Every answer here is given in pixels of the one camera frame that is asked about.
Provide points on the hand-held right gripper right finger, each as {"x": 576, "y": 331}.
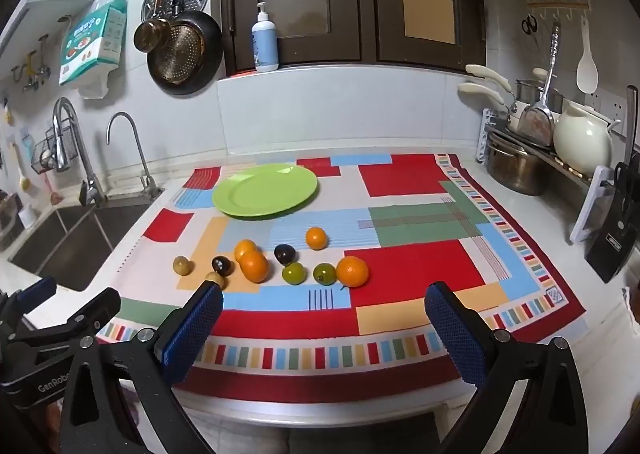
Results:
{"x": 455, "y": 334}

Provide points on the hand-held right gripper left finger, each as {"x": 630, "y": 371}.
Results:
{"x": 192, "y": 329}

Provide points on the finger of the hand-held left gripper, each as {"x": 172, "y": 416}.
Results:
{"x": 37, "y": 290}
{"x": 97, "y": 306}

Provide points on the yellow-brown plum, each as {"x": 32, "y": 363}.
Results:
{"x": 215, "y": 277}
{"x": 182, "y": 265}

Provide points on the dark purple plum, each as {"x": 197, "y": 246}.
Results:
{"x": 221, "y": 265}
{"x": 284, "y": 254}

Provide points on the orange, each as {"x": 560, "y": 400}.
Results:
{"x": 255, "y": 268}
{"x": 352, "y": 271}
{"x": 316, "y": 238}
{"x": 244, "y": 248}

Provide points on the green plum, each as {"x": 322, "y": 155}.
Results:
{"x": 294, "y": 273}
{"x": 325, "y": 273}

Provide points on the green plate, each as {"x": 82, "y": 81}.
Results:
{"x": 265, "y": 191}

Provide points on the stainless steel sink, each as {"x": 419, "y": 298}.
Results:
{"x": 75, "y": 239}

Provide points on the colourful patterned tablecloth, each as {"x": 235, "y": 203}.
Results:
{"x": 415, "y": 264}

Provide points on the yellow dish brush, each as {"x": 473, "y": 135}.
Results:
{"x": 25, "y": 181}

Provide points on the slim chrome gooseneck faucet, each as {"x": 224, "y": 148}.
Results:
{"x": 142, "y": 159}

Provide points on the large chrome spring faucet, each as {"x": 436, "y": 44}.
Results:
{"x": 62, "y": 133}

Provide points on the large steel pot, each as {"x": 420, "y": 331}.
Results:
{"x": 515, "y": 168}

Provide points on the white plastic stand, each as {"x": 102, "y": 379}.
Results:
{"x": 585, "y": 214}

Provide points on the black knife block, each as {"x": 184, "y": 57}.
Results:
{"x": 612, "y": 239}

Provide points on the clear plastic bag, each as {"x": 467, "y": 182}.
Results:
{"x": 95, "y": 86}

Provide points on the metal scoop ladle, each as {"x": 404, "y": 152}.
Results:
{"x": 537, "y": 123}

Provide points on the white ceramic jug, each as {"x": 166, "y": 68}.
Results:
{"x": 582, "y": 138}

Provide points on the small steel saucepan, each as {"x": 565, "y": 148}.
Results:
{"x": 527, "y": 91}

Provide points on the teal bag dispenser box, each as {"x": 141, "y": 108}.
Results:
{"x": 90, "y": 41}

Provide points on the perforated metal colander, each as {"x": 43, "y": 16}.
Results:
{"x": 187, "y": 58}

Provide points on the small copper saucepan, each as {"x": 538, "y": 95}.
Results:
{"x": 149, "y": 35}

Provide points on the white pump soap bottle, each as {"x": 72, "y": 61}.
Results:
{"x": 265, "y": 46}

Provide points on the white rice paddle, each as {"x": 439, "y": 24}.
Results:
{"x": 586, "y": 71}

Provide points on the black scissors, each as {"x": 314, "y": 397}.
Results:
{"x": 530, "y": 26}

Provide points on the wall water taps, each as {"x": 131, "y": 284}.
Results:
{"x": 32, "y": 71}

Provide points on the white wall power outlet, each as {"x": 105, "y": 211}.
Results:
{"x": 607, "y": 103}

